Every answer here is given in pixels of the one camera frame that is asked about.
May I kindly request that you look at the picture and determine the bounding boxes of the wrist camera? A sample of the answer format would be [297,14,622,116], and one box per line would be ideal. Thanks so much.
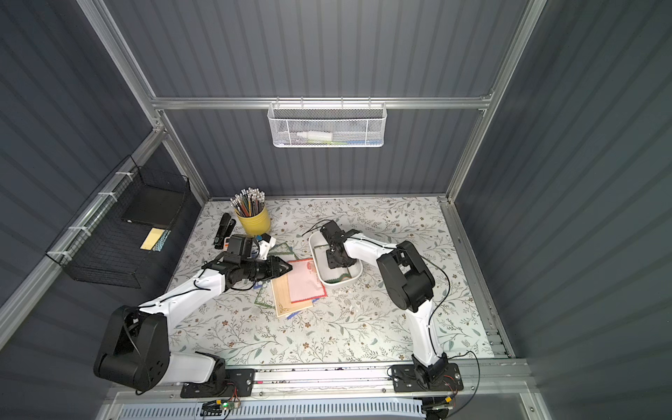
[255,234,277,261]
[320,220,345,247]

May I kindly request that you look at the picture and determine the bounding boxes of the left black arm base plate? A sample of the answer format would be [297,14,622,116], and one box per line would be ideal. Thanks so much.
[180,369,256,399]

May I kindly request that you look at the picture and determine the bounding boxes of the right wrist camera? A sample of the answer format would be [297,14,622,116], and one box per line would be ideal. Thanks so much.
[320,220,345,247]

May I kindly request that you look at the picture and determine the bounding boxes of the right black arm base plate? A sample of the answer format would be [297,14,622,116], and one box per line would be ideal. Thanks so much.
[387,363,464,394]

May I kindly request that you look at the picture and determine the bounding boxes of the white wire mesh basket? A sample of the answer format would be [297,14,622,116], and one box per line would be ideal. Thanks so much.
[267,104,388,148]

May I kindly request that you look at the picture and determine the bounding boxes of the black notebook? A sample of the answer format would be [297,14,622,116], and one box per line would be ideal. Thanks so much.
[122,187,184,229]

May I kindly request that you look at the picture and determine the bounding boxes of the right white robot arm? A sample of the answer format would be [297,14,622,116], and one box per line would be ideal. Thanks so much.
[320,222,447,389]

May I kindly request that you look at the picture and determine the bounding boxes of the yellow sticky notes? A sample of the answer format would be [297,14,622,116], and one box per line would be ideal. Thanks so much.
[140,227,166,251]

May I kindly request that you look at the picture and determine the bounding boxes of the black wire wall basket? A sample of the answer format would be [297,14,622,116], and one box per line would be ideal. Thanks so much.
[47,159,191,289]

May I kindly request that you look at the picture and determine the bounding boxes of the green floral stationery paper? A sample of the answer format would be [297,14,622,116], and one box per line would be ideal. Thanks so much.
[269,243,299,262]

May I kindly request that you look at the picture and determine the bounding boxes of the white plastic storage box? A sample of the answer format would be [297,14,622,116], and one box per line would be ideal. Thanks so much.
[308,232,364,290]

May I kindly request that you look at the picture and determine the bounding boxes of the coloured pencils bunch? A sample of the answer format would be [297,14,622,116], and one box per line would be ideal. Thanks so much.
[230,187,265,218]

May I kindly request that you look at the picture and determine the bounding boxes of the aluminium front rail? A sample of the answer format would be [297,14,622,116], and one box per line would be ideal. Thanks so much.
[104,359,531,405]

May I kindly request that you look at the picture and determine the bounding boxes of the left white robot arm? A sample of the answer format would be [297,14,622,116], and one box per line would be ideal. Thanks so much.
[93,236,293,397]

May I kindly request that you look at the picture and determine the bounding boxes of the white ribbed cable duct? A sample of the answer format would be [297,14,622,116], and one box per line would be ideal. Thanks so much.
[118,397,425,419]

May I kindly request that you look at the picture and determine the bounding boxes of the beige stationery paper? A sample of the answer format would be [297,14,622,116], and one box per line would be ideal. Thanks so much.
[271,275,313,318]

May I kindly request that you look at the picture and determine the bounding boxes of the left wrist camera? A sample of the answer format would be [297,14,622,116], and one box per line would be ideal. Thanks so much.
[255,234,277,261]

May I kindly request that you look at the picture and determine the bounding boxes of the black stapler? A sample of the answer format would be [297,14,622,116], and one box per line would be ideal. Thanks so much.
[213,213,236,250]

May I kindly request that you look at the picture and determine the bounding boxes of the yellow pencil cup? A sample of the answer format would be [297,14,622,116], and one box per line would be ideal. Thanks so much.
[238,208,271,237]

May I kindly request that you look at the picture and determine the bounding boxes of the floral table mat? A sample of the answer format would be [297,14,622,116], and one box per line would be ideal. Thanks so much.
[169,197,495,365]

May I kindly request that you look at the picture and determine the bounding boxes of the white glue bottle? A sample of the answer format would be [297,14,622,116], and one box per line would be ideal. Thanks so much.
[297,131,334,144]

